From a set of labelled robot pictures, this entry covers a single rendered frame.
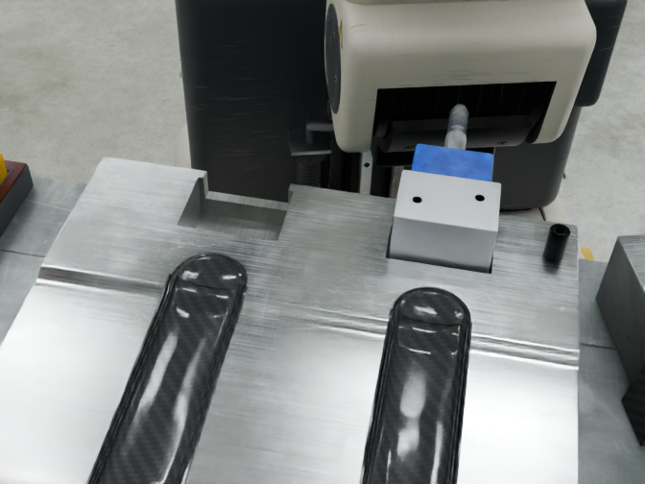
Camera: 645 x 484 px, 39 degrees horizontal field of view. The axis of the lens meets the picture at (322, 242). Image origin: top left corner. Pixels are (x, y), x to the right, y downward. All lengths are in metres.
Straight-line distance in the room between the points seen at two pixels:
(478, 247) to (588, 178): 1.52
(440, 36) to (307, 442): 0.48
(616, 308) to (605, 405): 0.06
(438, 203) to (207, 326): 0.13
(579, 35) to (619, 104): 1.37
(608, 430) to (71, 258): 0.30
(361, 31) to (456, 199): 0.36
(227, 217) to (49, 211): 0.16
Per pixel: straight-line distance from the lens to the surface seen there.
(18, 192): 0.63
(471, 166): 0.49
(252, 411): 0.40
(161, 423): 0.41
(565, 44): 0.83
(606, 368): 0.55
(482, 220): 0.44
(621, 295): 0.55
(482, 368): 0.42
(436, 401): 0.41
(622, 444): 0.52
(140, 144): 1.97
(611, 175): 1.98
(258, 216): 0.50
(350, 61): 0.79
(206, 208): 0.51
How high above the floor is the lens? 1.21
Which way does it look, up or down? 45 degrees down
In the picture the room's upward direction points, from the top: 2 degrees clockwise
